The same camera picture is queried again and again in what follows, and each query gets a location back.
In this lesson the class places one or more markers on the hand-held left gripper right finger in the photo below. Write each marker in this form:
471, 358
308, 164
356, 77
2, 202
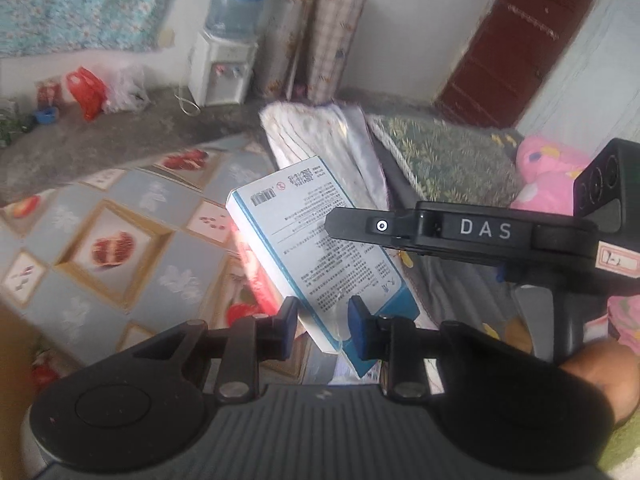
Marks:
357, 330

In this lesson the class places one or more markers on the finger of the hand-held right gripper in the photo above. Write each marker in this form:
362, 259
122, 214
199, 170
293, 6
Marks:
365, 225

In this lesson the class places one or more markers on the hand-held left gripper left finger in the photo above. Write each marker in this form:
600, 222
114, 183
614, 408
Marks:
287, 330

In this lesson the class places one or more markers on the blue white printed box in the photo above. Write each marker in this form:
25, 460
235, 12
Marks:
310, 220

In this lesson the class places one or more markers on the person's right hand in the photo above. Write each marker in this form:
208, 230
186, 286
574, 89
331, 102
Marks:
600, 377

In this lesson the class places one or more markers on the green patterned pillow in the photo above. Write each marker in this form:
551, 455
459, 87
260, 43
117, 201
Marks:
445, 155

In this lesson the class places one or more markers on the pink plush pillow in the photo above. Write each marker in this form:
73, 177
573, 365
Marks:
545, 175

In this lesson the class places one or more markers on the white quilted mattress pad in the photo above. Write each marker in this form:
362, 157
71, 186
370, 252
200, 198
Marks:
320, 140

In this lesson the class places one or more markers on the checked rolled mat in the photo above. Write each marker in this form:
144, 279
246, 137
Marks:
335, 45

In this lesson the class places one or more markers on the brown wooden door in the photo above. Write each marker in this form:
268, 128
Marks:
520, 45

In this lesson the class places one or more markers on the grey floral rolled mat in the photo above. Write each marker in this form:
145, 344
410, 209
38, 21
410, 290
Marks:
282, 35

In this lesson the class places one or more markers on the blue water jug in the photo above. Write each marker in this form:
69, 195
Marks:
237, 0

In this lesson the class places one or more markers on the clear white plastic bag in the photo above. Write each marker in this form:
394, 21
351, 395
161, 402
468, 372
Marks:
125, 89

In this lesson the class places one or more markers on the red plastic bag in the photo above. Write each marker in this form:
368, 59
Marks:
86, 92

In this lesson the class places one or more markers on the blue bowl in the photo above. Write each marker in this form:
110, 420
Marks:
46, 116

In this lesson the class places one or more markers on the red packet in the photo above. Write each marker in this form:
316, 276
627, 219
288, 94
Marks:
47, 92

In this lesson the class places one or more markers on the green bottles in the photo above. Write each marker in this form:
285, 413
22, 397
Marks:
10, 127

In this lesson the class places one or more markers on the beige wall socket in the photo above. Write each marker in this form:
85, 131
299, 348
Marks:
167, 37

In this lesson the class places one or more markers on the teal floral wall cloth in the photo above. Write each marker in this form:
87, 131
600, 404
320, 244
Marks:
75, 5

